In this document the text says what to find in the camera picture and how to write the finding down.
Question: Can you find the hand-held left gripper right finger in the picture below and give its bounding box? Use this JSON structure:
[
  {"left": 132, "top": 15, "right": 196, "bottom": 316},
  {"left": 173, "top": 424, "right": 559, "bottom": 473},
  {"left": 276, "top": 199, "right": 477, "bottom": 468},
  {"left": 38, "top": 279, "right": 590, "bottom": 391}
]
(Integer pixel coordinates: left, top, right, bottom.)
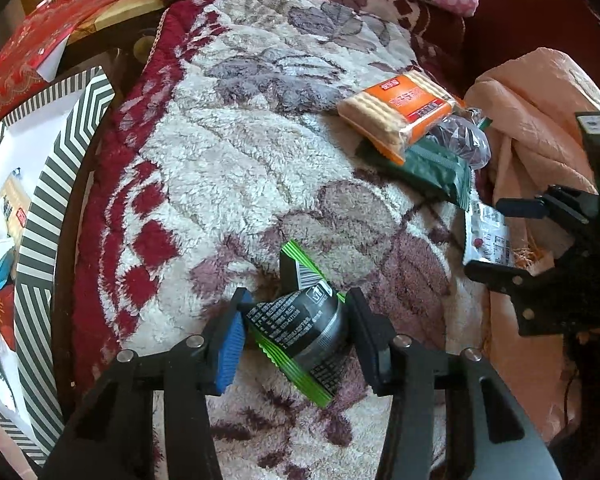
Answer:
[{"left": 345, "top": 287, "right": 563, "bottom": 480}]

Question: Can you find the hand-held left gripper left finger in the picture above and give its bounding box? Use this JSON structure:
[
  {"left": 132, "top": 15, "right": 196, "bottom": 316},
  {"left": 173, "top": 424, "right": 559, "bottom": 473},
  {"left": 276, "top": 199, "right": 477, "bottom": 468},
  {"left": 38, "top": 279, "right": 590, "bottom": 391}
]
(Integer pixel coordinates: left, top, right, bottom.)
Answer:
[{"left": 40, "top": 287, "right": 256, "bottom": 480}]

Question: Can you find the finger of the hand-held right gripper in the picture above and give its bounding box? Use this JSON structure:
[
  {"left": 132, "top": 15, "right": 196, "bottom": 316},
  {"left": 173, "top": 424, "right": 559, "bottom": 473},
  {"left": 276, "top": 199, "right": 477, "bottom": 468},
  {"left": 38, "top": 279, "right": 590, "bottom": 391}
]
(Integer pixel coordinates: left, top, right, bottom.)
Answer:
[
  {"left": 495, "top": 185, "right": 600, "bottom": 227},
  {"left": 464, "top": 254, "right": 599, "bottom": 338}
]

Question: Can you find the white snack packet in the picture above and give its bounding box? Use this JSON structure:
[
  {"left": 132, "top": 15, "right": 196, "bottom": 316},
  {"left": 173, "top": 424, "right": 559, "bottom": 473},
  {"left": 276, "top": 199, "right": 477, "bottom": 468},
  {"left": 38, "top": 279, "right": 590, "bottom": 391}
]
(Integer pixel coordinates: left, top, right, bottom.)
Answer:
[{"left": 462, "top": 199, "right": 512, "bottom": 266}]

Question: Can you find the black green snack packet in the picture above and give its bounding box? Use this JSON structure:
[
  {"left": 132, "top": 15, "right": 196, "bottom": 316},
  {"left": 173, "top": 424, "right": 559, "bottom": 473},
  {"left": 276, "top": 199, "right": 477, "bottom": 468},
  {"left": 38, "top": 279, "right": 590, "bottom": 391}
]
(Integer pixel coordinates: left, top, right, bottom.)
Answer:
[{"left": 245, "top": 240, "right": 353, "bottom": 408}]

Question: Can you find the striped cardboard box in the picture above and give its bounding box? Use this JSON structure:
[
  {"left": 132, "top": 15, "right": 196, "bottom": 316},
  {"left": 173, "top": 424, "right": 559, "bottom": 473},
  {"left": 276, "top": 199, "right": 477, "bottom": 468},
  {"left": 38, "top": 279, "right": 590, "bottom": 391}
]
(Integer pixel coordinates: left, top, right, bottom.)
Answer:
[{"left": 0, "top": 66, "right": 117, "bottom": 466}]

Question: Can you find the peach blanket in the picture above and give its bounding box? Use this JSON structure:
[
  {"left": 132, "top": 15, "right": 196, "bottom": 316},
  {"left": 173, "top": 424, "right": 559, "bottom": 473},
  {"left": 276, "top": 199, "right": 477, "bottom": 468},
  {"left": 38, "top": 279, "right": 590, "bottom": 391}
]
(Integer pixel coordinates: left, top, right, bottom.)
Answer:
[{"left": 462, "top": 47, "right": 600, "bottom": 441}]

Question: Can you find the clear purple candy wrapper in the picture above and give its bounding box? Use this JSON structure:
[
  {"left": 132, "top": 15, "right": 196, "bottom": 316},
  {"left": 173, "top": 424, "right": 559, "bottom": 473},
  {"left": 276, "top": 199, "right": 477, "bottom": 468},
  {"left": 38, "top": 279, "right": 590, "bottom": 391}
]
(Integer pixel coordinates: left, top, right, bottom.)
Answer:
[{"left": 427, "top": 107, "right": 493, "bottom": 171}]

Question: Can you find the dark green snack packet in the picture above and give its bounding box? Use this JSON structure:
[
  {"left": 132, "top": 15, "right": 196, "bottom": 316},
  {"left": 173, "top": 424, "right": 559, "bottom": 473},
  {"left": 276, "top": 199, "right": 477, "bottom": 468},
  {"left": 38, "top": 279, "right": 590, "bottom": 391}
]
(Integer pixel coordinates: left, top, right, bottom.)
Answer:
[{"left": 355, "top": 137, "right": 473, "bottom": 211}]

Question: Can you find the orange cracker packet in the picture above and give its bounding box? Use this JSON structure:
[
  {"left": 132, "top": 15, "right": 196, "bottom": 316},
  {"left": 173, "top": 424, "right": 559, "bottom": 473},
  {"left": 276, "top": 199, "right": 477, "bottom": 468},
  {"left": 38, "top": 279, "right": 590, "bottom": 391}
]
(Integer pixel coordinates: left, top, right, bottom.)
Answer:
[{"left": 336, "top": 71, "right": 466, "bottom": 165}]

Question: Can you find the red white floral blanket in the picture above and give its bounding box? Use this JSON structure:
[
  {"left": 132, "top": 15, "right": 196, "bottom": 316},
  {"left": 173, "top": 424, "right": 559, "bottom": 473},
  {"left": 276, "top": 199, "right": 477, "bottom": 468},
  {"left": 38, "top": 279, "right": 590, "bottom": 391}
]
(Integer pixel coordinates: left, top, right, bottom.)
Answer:
[{"left": 72, "top": 0, "right": 496, "bottom": 480}]

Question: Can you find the blue snack packet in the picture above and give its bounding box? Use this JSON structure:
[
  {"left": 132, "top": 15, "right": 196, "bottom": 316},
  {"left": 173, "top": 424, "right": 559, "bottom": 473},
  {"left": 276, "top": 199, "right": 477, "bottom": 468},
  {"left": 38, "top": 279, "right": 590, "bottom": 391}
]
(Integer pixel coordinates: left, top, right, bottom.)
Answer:
[{"left": 0, "top": 247, "right": 18, "bottom": 292}]

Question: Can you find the dark wooden table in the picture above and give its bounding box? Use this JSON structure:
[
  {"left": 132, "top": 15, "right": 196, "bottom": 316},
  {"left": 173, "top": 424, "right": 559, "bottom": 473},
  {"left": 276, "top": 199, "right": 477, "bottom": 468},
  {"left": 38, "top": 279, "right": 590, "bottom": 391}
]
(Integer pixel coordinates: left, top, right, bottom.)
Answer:
[{"left": 45, "top": 5, "right": 166, "bottom": 171}]

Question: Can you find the red patterned gift bag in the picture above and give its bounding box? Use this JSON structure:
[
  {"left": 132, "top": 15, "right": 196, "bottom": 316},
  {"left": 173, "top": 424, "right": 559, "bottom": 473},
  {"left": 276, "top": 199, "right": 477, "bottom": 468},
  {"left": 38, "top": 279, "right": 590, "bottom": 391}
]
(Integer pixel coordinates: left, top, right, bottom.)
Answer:
[{"left": 0, "top": 0, "right": 156, "bottom": 128}]

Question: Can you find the gold bead chain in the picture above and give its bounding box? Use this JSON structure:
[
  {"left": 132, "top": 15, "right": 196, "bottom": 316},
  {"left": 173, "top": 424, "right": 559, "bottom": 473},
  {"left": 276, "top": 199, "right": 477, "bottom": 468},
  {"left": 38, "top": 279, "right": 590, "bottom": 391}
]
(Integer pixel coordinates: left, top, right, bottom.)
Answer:
[{"left": 149, "top": 7, "right": 167, "bottom": 68}]

